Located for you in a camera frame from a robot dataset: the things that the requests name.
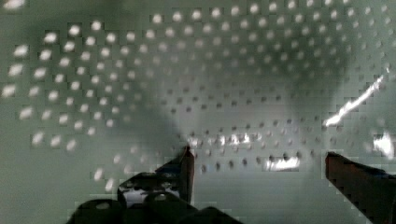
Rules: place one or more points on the mint green plastic strainer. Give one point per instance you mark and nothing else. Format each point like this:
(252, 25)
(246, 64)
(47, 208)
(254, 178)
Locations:
(94, 92)

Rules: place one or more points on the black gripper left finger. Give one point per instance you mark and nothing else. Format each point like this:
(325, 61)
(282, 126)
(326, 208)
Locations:
(175, 176)

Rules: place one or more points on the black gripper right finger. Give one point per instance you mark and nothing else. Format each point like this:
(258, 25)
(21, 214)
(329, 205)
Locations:
(370, 189)

